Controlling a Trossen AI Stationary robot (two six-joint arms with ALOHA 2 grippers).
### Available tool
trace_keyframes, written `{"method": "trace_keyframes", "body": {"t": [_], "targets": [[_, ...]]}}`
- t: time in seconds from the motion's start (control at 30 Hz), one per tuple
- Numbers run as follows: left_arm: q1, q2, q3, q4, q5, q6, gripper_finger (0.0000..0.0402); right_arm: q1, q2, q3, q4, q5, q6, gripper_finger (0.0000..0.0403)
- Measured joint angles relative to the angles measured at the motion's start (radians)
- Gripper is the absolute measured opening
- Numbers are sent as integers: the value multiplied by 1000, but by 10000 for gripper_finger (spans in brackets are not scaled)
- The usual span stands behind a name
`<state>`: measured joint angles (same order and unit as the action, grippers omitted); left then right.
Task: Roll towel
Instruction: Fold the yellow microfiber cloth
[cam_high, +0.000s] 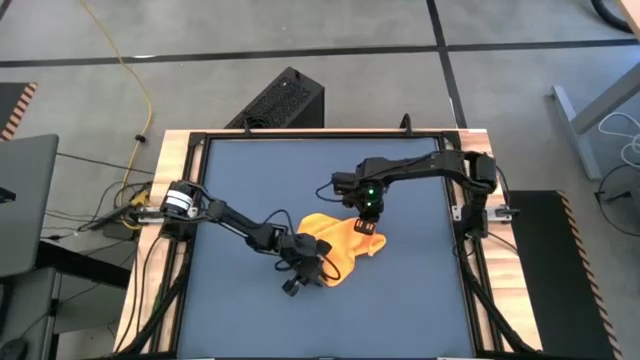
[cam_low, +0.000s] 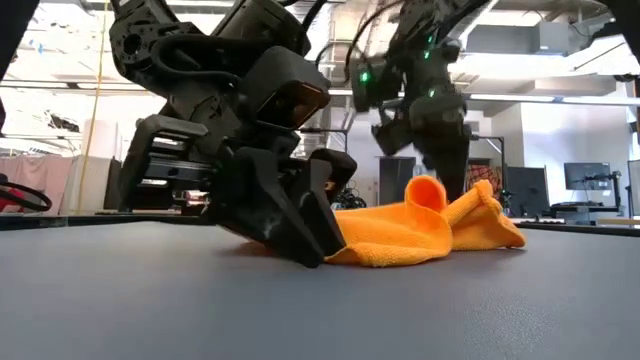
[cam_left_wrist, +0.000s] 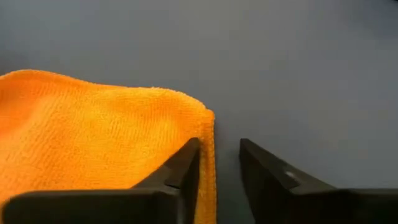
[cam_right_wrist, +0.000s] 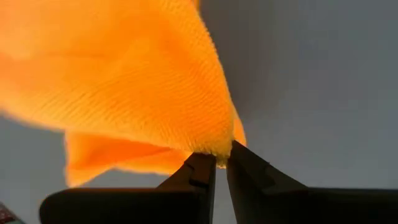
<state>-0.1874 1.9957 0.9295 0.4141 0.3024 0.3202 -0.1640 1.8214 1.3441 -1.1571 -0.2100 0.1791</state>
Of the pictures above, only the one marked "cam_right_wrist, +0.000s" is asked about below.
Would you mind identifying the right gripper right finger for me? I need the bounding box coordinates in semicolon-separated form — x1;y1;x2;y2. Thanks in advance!
226;139;398;224

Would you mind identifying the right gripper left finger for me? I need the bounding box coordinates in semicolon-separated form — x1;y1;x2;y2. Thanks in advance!
39;152;217;224

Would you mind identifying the orange microfibre towel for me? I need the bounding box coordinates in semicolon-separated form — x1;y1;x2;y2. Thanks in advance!
0;0;248;189

